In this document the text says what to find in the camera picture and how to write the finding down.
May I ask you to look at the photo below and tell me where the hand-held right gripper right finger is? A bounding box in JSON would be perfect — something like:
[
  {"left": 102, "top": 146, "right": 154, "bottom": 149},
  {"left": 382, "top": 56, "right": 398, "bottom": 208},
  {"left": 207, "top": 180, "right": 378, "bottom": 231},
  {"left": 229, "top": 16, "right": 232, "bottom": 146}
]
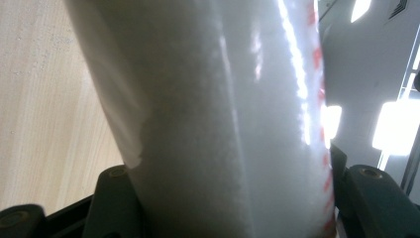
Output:
[{"left": 330, "top": 143, "right": 420, "bottom": 238}]

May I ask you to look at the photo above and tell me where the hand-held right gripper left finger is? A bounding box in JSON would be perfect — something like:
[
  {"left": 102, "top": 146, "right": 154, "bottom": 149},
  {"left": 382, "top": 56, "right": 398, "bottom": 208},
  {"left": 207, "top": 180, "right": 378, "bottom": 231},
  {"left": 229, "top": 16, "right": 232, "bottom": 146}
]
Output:
[{"left": 82, "top": 165, "right": 148, "bottom": 238}]

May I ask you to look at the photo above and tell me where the red white spouted pouch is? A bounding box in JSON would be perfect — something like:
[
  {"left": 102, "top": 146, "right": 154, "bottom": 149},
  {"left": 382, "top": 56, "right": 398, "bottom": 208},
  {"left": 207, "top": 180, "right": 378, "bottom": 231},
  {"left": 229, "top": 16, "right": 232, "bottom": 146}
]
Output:
[{"left": 62, "top": 0, "right": 338, "bottom": 238}]

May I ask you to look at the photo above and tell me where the ceiling light panel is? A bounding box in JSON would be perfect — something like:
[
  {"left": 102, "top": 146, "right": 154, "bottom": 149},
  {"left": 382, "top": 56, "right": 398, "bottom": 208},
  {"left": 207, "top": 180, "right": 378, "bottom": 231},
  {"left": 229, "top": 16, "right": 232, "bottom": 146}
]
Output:
[
  {"left": 321, "top": 104, "right": 343, "bottom": 150},
  {"left": 371, "top": 98, "right": 420, "bottom": 157},
  {"left": 350, "top": 0, "right": 372, "bottom": 24}
]

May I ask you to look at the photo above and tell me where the ceiling air vent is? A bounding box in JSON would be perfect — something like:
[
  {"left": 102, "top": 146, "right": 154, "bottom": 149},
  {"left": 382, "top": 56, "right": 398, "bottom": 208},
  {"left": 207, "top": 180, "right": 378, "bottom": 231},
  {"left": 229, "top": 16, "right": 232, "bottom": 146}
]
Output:
[{"left": 388, "top": 0, "right": 411, "bottom": 20}]

